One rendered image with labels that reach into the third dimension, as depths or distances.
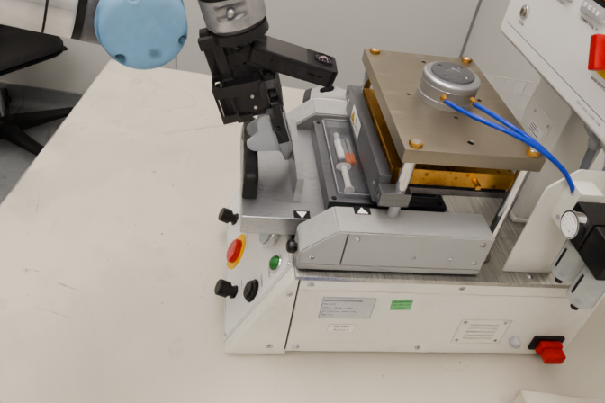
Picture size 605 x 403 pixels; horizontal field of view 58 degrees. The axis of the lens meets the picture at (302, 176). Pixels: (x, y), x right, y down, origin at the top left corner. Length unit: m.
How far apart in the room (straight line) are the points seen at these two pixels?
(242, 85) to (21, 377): 0.48
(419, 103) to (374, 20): 1.59
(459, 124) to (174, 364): 0.51
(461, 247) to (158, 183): 0.62
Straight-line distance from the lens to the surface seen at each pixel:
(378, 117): 0.79
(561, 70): 0.79
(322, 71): 0.68
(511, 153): 0.70
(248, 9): 0.65
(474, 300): 0.81
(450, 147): 0.67
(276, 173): 0.79
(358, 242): 0.69
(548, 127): 0.84
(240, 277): 0.86
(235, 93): 0.69
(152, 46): 0.48
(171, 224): 1.02
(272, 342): 0.82
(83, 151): 1.20
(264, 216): 0.71
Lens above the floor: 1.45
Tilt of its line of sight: 37 degrees down
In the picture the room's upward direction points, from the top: 11 degrees clockwise
